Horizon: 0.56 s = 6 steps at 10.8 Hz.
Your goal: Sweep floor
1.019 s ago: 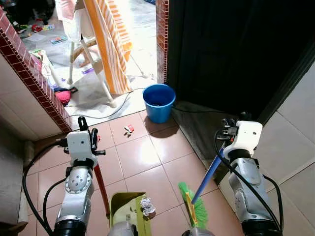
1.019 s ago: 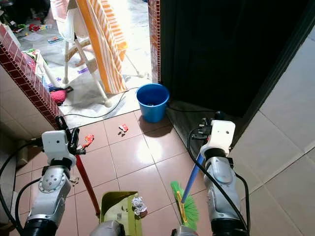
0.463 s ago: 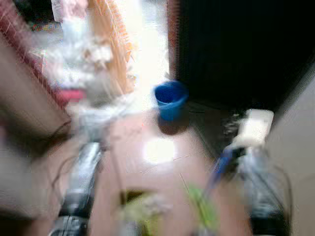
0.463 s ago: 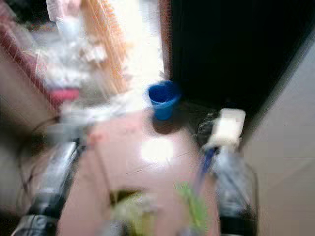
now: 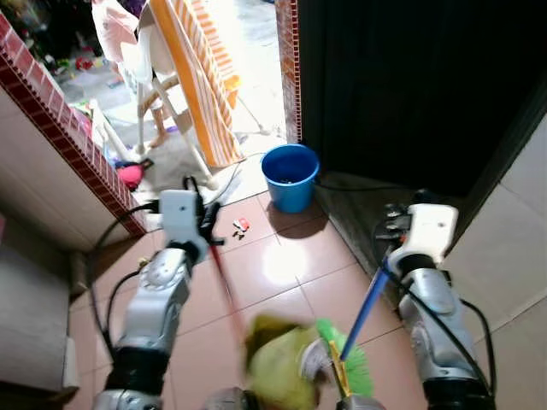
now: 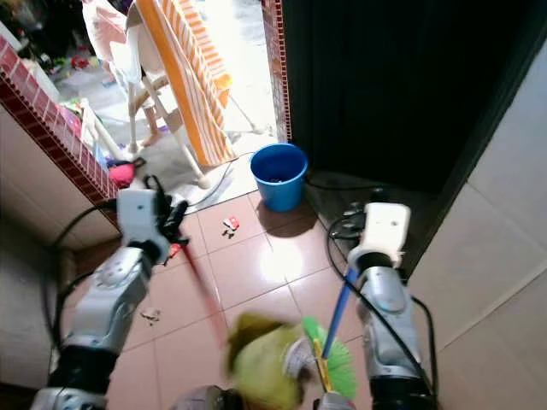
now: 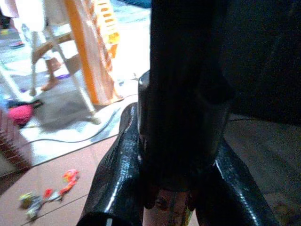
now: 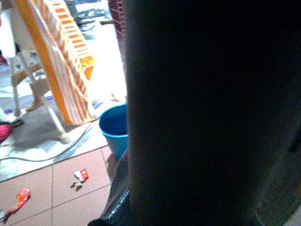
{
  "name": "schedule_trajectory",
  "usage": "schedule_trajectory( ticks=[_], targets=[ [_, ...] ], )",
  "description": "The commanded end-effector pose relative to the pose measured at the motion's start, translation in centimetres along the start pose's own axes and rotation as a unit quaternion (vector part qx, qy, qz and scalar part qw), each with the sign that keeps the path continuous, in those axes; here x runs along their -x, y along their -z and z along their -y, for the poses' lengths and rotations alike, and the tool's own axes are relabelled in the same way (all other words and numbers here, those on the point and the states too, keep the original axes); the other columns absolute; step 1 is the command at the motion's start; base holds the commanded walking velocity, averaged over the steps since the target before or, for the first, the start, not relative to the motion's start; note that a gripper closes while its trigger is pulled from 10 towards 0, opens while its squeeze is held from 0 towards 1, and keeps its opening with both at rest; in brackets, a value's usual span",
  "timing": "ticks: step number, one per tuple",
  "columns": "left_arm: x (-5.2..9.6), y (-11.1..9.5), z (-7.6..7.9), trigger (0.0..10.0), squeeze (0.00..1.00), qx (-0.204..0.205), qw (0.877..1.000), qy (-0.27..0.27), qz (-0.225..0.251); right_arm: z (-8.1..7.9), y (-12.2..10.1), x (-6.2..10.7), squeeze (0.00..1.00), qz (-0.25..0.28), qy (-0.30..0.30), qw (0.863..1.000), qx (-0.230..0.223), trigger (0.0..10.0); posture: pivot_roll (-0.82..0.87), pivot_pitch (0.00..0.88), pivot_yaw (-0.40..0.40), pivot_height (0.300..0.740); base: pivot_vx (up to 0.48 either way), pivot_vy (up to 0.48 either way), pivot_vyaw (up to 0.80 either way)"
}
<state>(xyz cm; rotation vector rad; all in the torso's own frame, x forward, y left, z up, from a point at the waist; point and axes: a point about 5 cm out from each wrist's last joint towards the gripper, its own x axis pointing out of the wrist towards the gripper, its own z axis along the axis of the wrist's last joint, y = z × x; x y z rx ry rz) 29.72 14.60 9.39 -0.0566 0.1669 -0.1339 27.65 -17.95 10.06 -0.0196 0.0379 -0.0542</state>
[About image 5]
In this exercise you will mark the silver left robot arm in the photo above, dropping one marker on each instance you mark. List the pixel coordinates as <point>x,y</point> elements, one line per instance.
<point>158,299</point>

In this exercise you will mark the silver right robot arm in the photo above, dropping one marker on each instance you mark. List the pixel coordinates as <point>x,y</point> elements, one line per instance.
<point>440,325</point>

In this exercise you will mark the red and white litter scrap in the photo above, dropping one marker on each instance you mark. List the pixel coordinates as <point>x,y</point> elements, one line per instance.
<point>241,227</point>

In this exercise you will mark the blue plastic bucket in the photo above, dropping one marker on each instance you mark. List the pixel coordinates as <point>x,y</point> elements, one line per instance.
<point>291,184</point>

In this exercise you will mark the pink round object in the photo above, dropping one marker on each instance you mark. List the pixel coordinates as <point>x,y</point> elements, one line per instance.
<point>131,176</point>

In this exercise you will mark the orange striped folded board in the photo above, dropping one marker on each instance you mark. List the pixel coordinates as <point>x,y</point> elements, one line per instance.
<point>201,85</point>

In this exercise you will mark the black curtain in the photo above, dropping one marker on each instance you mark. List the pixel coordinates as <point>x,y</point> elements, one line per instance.
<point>410,85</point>

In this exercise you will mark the white plastic chair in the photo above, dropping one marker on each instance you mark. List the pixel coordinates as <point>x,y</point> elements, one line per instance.
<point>154,77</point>

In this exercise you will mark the person in pink clothes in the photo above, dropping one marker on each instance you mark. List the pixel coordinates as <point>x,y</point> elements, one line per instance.
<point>115,30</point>

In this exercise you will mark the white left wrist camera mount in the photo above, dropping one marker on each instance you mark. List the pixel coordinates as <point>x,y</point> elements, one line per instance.
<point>179,218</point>

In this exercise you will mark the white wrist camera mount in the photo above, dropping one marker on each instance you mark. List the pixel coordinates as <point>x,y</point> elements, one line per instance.
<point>179,218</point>
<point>427,235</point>

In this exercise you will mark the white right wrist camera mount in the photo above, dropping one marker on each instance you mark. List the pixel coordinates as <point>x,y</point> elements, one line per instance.
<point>427,235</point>

